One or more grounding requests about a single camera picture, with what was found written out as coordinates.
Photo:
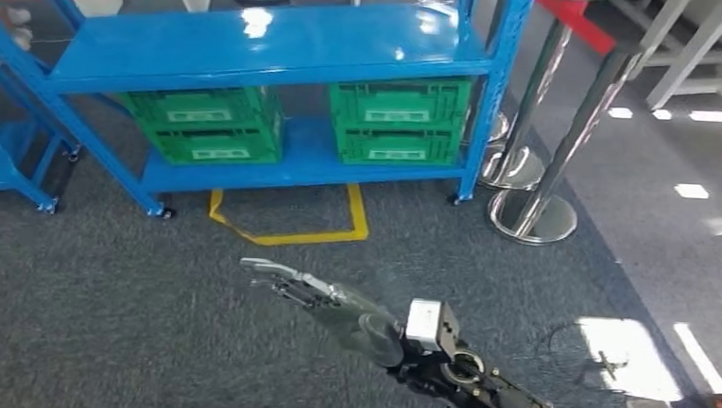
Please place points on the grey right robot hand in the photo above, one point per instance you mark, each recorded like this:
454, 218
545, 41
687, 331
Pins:
354, 321

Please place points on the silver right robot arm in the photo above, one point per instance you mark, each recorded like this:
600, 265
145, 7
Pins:
499, 402

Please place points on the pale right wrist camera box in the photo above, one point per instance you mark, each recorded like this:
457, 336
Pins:
422, 324

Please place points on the dark metal stanchion post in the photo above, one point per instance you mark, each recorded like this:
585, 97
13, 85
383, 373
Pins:
533, 100

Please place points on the chrome stanchion post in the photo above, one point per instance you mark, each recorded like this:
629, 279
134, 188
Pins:
575, 140

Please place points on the white table frame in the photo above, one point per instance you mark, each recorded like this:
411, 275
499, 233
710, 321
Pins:
690, 60

